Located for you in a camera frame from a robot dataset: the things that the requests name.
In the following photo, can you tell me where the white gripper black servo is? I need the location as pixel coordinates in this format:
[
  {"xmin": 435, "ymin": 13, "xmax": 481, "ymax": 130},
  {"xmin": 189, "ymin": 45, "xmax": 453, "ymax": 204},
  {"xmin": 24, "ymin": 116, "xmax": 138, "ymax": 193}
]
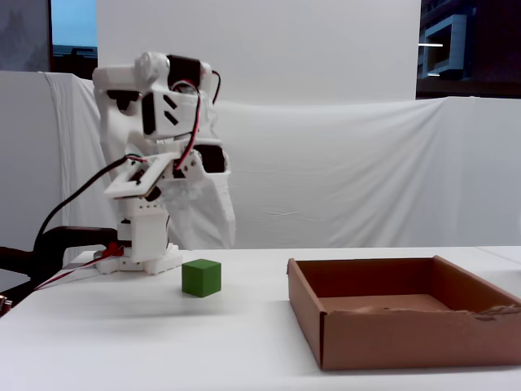
[{"xmin": 156, "ymin": 138, "xmax": 238, "ymax": 250}]

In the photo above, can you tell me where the green cube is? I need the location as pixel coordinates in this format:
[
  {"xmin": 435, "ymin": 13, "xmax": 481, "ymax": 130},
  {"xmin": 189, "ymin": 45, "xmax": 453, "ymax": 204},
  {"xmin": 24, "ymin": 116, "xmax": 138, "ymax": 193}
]
[{"xmin": 181, "ymin": 258, "xmax": 223, "ymax": 299}]

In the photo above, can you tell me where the brown cardboard box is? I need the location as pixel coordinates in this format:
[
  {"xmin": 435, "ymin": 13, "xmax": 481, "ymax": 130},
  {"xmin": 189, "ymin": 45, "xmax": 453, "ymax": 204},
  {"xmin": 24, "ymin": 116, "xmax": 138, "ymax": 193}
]
[{"xmin": 287, "ymin": 255, "xmax": 521, "ymax": 372}]

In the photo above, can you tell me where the white backdrop cloth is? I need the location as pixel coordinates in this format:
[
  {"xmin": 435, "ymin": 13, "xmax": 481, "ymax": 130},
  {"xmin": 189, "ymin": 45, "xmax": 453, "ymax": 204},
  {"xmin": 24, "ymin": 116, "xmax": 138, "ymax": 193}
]
[{"xmin": 42, "ymin": 72, "xmax": 521, "ymax": 250}]

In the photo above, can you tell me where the red white power lead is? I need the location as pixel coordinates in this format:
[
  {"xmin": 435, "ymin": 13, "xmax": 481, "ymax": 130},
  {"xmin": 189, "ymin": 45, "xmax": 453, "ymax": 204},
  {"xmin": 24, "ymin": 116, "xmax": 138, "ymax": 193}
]
[{"xmin": 34, "ymin": 242, "xmax": 123, "ymax": 291}]

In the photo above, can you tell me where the white backdrop board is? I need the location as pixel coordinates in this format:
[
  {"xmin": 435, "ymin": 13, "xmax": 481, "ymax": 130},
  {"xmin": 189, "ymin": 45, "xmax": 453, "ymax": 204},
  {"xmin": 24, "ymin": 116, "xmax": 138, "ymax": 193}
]
[{"xmin": 96, "ymin": 0, "xmax": 422, "ymax": 105}]

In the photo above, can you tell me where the white partition panel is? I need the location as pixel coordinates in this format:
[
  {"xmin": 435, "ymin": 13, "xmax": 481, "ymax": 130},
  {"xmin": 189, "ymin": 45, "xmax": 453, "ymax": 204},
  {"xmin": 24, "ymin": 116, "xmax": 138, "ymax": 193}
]
[{"xmin": 0, "ymin": 71, "xmax": 66, "ymax": 249}]

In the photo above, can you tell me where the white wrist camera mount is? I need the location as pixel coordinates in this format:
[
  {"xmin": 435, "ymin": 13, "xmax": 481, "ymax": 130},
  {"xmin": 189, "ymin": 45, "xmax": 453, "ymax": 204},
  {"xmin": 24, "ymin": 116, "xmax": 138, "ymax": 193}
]
[{"xmin": 103, "ymin": 153, "xmax": 174, "ymax": 201}]

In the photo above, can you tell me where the red black arm servo wire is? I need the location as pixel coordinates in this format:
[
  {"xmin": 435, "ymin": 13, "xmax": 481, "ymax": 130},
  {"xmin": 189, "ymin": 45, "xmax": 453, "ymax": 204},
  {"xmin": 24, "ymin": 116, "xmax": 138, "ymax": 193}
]
[{"xmin": 173, "ymin": 69, "xmax": 223, "ymax": 170}]

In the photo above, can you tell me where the black camera cable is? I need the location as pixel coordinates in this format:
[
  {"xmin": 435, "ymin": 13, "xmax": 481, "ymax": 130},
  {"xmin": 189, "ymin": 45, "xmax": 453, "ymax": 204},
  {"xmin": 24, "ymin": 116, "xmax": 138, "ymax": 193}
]
[{"xmin": 33, "ymin": 156, "xmax": 135, "ymax": 261}]

